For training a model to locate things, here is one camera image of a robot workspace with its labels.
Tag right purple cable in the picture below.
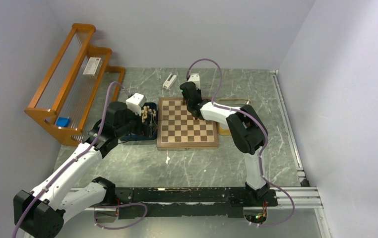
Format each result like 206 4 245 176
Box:
187 58 296 228

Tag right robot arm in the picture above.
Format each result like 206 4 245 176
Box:
180 81 269 205

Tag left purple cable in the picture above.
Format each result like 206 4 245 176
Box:
11 81 132 238

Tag wooden chess board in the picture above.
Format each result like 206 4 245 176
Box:
157 97 219 151

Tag blue small box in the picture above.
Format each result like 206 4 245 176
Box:
56 117 70 127

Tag white plastic clip device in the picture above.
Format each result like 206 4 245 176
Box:
162 73 177 90

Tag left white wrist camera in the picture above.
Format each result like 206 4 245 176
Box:
126 93 146 116

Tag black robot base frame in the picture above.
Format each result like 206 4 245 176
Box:
99 186 278 219

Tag yellow metal tin tray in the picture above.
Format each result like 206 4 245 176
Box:
217 98 252 136

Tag white red small box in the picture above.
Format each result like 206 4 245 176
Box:
83 57 102 77

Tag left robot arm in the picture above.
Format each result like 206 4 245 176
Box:
12 99 147 238

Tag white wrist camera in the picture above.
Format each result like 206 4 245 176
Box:
188 73 201 90
126 93 146 116

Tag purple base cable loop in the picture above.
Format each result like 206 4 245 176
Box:
93 202 148 231

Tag blue plastic tray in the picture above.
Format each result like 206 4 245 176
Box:
120 102 158 142

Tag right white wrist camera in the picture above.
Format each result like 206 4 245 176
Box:
188 73 201 90

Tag light wooden chess pieces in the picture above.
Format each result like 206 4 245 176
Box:
141 106 157 124

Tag orange wooden rack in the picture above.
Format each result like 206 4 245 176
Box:
24 23 126 146

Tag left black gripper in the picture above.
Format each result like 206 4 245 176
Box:
116 105 157 137

